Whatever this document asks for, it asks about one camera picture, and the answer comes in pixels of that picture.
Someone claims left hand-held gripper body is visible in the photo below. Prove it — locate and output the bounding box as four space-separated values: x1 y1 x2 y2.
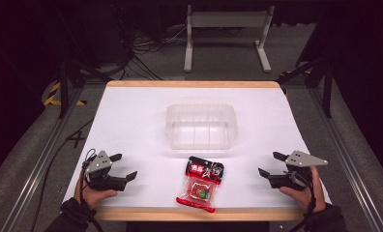
84 150 128 191

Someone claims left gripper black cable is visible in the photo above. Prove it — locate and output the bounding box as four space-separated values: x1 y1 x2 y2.
78 147 105 232

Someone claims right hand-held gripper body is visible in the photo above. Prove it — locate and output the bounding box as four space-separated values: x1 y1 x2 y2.
268 149 329 191

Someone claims yellow black hazard tape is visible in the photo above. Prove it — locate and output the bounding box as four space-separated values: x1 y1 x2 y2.
44 81 88 107

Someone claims person's right hand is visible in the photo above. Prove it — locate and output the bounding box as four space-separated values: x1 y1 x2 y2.
279 165 327 214

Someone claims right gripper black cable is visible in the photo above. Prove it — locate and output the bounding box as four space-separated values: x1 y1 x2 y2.
288 172 318 232

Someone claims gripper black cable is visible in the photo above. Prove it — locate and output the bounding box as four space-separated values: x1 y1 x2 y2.
78 147 105 232
288 172 318 232

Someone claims black floor cable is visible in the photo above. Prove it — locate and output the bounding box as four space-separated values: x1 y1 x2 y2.
29 118 95 232

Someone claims black metal stand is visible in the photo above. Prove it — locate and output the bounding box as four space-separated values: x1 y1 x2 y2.
55 6 115 120
277 57 335 119

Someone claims white metal stand frame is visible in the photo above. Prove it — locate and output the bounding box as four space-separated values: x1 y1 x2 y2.
183 4 277 73

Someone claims person's left hand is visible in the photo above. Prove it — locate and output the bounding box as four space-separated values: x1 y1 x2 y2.
74 175 119 211

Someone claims red snack packet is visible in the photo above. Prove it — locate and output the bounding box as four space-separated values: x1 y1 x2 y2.
175 156 225 214

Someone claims tangle of floor cables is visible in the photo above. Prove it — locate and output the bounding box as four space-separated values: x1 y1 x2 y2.
110 23 189 81

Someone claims aluminium floor rail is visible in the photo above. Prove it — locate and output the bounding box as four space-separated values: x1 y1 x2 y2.
0 87 85 232
308 87 383 232

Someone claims clear plastic container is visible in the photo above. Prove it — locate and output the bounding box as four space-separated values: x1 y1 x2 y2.
164 102 239 151

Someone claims black tape cross mark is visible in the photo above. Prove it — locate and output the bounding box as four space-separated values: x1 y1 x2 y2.
66 130 86 150

